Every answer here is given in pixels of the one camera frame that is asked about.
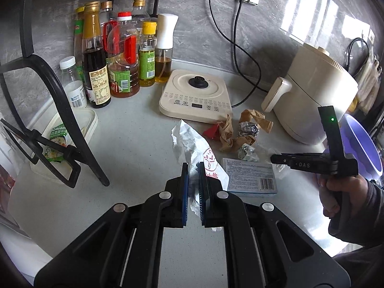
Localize dark soy sauce bottle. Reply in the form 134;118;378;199
82;1;111;108

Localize yellow detergent bottle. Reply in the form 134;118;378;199
347;97;359;114

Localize light blue medicine box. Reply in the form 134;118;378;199
222;158;277;194

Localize purple plastic bucket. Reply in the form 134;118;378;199
340;114;383;180

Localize yellow cap green label bottle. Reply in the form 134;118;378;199
139;22;157;87

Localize black power cable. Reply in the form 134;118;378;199
205;0;261;108
232;0;270;93

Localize green seasoning packet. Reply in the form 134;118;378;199
44;124;70;162

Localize brown crumpled paper left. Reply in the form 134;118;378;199
219;115;256;152

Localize brown crumpled paper right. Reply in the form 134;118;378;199
239;109;273;133

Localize black power cable left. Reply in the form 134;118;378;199
205;0;261;108

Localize black metal shelf rack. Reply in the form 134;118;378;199
0;0;178;189

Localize person's right hand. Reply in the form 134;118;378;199
318;175;368;218

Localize small red packet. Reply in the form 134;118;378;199
203;124;220;141

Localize cream air fryer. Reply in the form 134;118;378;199
261;44;358;145

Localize white plastic tray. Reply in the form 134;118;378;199
30;108;98;183

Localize gold cap bottle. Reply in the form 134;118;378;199
132;0;151;33
100;1;116;37

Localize white paper wrapper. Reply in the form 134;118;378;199
171;120;229;216

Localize black hanging cable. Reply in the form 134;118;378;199
346;37;371;73

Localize brown crumpled paper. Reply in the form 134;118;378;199
219;115;256;152
239;109;273;133

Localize cream induction cooktop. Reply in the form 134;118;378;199
159;70;233;124

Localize black power cable right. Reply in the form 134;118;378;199
232;0;270;93

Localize red cap oil bottle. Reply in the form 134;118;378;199
105;12;140;98

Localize white top oil sprayer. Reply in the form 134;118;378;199
155;14;178;83

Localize crumpled foil ball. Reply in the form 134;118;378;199
238;121;259;137

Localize hanging plastic bags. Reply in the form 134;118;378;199
357;48;383;115

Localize gold cap bottle back left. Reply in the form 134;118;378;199
100;1;116;37

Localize gold cap bottle back right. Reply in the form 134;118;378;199
132;0;151;33

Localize white pill blister pack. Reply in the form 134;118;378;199
238;144;260;162

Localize small white cap bottle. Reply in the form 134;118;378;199
59;56;87;108

